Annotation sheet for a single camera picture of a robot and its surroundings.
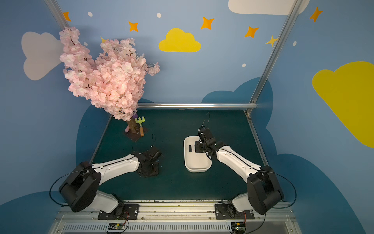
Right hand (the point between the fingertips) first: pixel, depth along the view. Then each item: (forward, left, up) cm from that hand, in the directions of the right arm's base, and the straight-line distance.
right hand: (200, 143), depth 89 cm
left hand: (-16, +26, -10) cm, 32 cm away
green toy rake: (+25, +48, -11) cm, 55 cm away
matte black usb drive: (+2, +7, -11) cm, 13 cm away
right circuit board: (-40, -21, -14) cm, 48 cm away
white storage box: (-8, +3, -10) cm, 14 cm away
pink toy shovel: (+14, +54, -9) cm, 56 cm away
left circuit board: (-44, +41, -12) cm, 61 cm away
